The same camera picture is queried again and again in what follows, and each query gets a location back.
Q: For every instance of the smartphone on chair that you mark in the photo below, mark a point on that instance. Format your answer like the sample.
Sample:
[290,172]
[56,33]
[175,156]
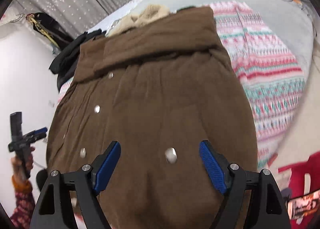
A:
[306,205]

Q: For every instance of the brown corduroy coat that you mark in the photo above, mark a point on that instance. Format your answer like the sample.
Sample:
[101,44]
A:
[159,90]

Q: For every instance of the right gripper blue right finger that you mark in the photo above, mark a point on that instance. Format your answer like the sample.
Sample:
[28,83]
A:
[216,166]

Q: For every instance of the person left hand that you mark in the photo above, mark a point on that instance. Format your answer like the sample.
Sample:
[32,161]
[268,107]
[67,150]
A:
[18,172]

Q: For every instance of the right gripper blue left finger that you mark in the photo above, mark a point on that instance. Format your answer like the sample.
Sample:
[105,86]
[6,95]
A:
[104,165]

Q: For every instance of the hanging black clothes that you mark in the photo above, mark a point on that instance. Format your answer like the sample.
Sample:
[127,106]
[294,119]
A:
[50,29]

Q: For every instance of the patterned pink knit blanket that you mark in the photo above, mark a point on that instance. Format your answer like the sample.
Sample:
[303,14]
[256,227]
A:
[268,71]

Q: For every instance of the patterned red sleeve forearm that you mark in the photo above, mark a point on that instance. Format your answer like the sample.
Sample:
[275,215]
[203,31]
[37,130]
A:
[25,204]

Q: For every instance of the red plastic chair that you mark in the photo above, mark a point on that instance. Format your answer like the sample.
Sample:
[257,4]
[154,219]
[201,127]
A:
[304,179]

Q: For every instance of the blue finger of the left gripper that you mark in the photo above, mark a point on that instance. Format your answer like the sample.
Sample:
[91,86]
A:
[39,131]
[36,137]

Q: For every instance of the grey bed sheet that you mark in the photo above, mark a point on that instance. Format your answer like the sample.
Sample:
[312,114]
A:
[291,22]

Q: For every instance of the black folded garment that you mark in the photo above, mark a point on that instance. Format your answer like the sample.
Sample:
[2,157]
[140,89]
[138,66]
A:
[64,64]

